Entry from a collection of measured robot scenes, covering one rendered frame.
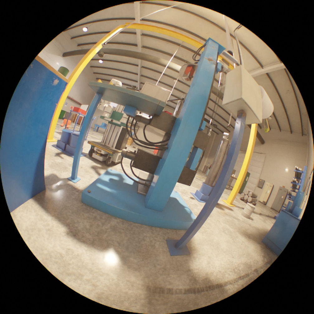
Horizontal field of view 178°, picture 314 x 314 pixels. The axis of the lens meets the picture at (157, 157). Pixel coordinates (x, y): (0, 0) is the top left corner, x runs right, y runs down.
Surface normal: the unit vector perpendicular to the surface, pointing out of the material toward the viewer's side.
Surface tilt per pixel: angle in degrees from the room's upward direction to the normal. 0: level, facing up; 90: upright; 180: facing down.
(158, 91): 90
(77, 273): 0
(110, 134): 90
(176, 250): 0
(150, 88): 90
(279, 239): 90
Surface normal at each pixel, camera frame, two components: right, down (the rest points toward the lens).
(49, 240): 0.37, -0.92
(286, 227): -0.92, -0.36
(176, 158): 0.14, 0.15
